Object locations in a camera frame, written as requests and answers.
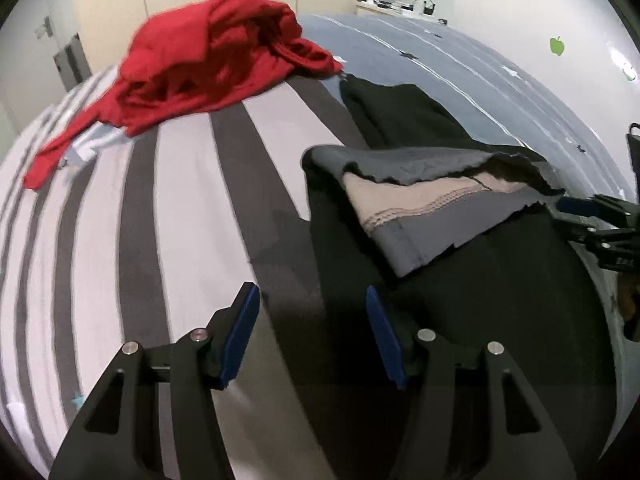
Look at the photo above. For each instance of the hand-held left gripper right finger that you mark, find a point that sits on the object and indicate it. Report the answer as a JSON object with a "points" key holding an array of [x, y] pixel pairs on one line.
{"points": [[385, 335]]}

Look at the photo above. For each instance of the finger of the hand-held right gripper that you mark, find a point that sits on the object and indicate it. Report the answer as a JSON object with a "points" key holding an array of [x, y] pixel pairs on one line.
{"points": [[575, 230], [575, 206]]}

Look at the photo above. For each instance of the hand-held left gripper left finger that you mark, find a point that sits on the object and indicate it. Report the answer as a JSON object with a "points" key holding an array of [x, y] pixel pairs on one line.
{"points": [[242, 335]]}

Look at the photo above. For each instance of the black pants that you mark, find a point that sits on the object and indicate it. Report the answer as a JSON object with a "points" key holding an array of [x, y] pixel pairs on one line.
{"points": [[450, 285]]}

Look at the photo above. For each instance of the person's right hand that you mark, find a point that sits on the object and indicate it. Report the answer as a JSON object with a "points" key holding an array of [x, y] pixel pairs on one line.
{"points": [[631, 300]]}

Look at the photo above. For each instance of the bed with striped sheet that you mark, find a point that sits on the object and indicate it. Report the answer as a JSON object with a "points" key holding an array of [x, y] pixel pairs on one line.
{"points": [[150, 210]]}

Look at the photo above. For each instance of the white headboard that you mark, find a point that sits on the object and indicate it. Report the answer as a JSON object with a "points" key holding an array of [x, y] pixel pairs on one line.
{"points": [[575, 10]]}

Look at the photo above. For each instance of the small black device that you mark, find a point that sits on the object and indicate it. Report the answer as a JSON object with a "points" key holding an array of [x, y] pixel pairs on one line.
{"points": [[424, 6]]}

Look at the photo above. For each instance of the white nightstand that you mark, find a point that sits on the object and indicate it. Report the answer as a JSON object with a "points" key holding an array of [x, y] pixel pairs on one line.
{"points": [[400, 11]]}

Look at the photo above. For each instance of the red garment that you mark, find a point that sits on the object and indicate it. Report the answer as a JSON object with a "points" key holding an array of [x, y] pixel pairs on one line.
{"points": [[200, 60]]}

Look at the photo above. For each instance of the dark ribbed suitcase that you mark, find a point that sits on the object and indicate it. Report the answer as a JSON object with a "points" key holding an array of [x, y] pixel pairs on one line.
{"points": [[74, 62]]}

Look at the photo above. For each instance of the white door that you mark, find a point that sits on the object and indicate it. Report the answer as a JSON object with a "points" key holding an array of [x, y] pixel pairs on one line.
{"points": [[30, 70]]}

